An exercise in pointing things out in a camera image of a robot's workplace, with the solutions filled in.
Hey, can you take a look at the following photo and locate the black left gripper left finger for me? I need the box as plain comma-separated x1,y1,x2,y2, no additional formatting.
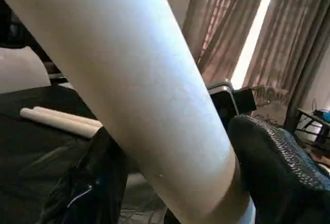
38,126,130,224

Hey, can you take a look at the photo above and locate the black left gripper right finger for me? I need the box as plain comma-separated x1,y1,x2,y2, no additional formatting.
227,114,330,224

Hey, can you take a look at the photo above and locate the dark side table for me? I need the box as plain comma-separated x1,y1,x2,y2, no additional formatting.
294,106,330,149

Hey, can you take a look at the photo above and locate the black table mat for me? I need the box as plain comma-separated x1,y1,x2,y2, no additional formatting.
0,84,171,224

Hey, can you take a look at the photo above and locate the black case with silver edge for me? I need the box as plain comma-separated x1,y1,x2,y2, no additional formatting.
206,79,258,125

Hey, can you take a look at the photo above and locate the beige window curtain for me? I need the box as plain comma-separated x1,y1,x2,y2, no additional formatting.
181,0,330,122

